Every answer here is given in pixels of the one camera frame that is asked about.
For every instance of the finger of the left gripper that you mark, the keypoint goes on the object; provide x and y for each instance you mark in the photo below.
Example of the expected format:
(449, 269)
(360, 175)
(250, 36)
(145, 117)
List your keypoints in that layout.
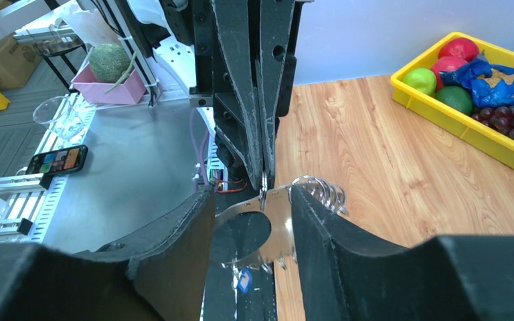
(275, 23)
(232, 28)

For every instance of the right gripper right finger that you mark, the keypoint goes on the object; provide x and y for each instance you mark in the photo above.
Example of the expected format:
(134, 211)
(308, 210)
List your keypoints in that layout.
(348, 273)

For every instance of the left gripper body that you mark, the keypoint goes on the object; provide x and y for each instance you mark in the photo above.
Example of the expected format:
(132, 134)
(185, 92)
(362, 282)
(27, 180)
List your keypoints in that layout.
(193, 24)

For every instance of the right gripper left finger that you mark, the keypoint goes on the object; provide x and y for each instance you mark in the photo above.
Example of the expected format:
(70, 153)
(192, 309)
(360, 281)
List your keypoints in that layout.
(157, 272)

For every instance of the blue key tag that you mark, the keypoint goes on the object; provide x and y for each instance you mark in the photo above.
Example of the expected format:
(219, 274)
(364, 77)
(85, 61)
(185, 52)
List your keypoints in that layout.
(244, 281)

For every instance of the metal keyring holder plate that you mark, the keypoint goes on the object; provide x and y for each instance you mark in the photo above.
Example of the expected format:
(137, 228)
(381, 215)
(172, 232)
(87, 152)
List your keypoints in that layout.
(276, 205)

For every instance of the pink box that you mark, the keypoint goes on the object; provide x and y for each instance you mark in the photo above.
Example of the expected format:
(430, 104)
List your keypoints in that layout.
(127, 93)

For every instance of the green melon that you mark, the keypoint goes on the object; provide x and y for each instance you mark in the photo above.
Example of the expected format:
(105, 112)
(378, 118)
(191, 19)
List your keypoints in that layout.
(108, 62)

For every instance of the black smartphone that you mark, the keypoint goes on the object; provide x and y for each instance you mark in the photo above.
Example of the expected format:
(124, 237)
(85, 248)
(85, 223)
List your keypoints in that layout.
(58, 162)

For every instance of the light green apple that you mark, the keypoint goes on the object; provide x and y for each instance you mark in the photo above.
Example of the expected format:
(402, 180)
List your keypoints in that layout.
(422, 79)

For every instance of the clear plastic cup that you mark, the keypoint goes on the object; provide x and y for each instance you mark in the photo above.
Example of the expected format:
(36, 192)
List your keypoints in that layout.
(58, 115)

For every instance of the pink red apple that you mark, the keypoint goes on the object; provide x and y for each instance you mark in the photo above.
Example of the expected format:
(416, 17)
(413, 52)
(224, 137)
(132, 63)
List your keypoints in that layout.
(446, 64)

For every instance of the yellow plastic bin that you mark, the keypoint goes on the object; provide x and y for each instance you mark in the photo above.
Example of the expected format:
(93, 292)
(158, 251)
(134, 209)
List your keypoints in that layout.
(478, 135)

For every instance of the cardboard box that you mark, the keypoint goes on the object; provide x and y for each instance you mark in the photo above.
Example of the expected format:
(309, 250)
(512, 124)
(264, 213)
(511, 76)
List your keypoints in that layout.
(17, 63)

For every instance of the dark green lime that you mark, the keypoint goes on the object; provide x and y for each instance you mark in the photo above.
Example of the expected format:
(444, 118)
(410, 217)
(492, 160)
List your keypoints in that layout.
(457, 98)

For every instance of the blue Doritos chip bag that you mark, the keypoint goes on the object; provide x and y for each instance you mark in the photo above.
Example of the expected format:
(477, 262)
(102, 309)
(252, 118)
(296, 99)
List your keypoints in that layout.
(490, 85)

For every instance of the white slotted cable duct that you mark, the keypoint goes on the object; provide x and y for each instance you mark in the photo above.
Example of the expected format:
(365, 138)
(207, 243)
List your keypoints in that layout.
(29, 206)

